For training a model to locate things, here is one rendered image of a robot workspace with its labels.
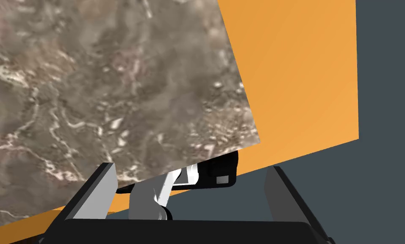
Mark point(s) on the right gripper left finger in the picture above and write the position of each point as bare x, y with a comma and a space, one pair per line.
94, 196

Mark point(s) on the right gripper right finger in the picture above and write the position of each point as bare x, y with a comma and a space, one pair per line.
284, 200

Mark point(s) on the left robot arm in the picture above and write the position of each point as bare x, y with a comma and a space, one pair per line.
219, 171

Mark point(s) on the orange cabinet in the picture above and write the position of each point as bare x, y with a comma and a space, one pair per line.
290, 67

